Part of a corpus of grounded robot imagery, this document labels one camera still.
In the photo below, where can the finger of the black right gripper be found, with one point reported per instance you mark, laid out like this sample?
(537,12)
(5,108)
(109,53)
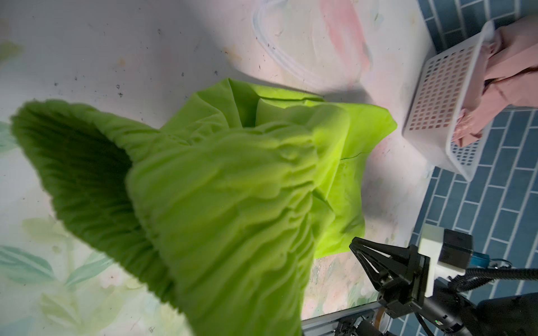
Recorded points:
(379,252)
(383,272)

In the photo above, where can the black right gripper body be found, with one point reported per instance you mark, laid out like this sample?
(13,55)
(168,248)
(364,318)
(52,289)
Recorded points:
(403,278)

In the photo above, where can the lime green shorts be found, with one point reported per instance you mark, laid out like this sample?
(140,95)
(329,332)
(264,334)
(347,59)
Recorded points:
(222,211)

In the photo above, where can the white plastic basket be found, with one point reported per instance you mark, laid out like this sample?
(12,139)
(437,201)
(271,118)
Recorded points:
(443,86)

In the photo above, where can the pink shorts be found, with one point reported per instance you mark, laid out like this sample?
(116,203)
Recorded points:
(505,75)

